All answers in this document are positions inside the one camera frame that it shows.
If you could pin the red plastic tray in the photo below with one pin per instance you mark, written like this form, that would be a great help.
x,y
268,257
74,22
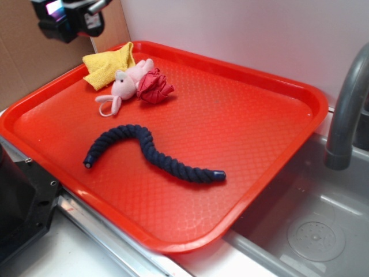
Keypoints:
x,y
220,117

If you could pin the grey sink basin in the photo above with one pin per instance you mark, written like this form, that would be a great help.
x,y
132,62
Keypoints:
x,y
305,189

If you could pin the yellow cloth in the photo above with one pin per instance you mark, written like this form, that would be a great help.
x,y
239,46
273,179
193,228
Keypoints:
x,y
101,67

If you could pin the brown cardboard panel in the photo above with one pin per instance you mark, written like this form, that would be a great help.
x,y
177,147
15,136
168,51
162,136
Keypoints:
x,y
29,60

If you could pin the grey faucet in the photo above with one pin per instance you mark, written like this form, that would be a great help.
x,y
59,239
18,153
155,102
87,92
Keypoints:
x,y
349,125

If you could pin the sink drain strainer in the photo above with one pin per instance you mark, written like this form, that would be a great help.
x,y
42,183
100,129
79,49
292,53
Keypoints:
x,y
316,241

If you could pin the pink plush pig toy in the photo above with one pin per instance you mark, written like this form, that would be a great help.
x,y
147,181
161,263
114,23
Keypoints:
x,y
125,86

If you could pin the red crumpled cloth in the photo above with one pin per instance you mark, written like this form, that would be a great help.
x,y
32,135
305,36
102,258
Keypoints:
x,y
153,87

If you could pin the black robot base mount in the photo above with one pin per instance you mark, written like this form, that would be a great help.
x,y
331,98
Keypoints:
x,y
29,195

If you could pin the black box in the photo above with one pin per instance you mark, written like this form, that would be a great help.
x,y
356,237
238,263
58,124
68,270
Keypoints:
x,y
57,30

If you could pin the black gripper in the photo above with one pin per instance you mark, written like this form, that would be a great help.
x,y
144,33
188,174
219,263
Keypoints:
x,y
84,17

